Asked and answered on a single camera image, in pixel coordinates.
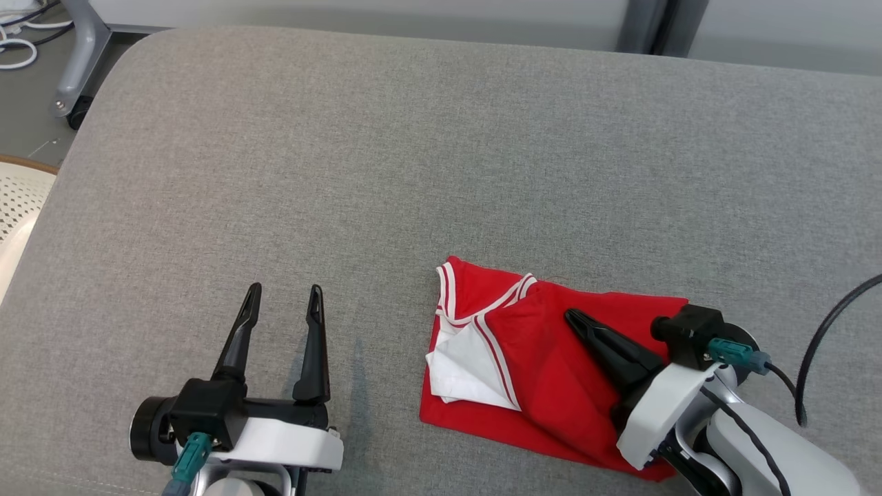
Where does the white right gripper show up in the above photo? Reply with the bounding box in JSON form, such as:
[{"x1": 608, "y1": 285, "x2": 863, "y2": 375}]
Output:
[{"x1": 564, "y1": 309, "x2": 721, "y2": 471}]

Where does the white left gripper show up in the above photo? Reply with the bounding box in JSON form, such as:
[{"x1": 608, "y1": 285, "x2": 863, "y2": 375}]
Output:
[{"x1": 130, "y1": 282, "x2": 345, "y2": 473}]

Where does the red Bulls 23 jersey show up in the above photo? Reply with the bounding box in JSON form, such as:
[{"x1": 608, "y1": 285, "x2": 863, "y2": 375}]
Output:
[{"x1": 419, "y1": 256, "x2": 690, "y2": 483}]

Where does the cream perforated laundry basket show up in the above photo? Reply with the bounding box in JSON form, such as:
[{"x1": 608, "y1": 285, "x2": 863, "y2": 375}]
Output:
[{"x1": 0, "y1": 154, "x2": 60, "y2": 304}]

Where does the grey leg with black caster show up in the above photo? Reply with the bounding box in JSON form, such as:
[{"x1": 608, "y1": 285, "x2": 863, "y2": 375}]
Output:
[{"x1": 54, "y1": 0, "x2": 112, "y2": 132}]

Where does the right camera cable teal plug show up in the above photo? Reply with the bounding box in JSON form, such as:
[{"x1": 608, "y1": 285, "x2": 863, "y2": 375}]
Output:
[{"x1": 706, "y1": 273, "x2": 882, "y2": 428}]

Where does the camera cable teal plug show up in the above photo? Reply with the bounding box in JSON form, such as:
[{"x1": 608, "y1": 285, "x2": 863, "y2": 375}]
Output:
[
  {"x1": 706, "y1": 273, "x2": 882, "y2": 428},
  {"x1": 161, "y1": 432, "x2": 213, "y2": 496}
]

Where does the left camera cable teal plug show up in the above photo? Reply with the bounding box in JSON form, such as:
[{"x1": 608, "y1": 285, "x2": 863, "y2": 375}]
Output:
[{"x1": 161, "y1": 432, "x2": 213, "y2": 496}]

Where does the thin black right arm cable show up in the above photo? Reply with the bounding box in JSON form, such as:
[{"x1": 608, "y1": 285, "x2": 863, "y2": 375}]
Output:
[{"x1": 699, "y1": 386, "x2": 793, "y2": 496}]

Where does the grey partition frame post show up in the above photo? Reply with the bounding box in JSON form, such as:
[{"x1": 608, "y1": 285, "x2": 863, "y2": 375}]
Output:
[{"x1": 615, "y1": 0, "x2": 712, "y2": 57}]

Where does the white coiled floor cable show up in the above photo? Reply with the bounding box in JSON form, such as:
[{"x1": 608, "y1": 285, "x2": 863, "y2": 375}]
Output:
[{"x1": 0, "y1": 17, "x2": 75, "y2": 71}]

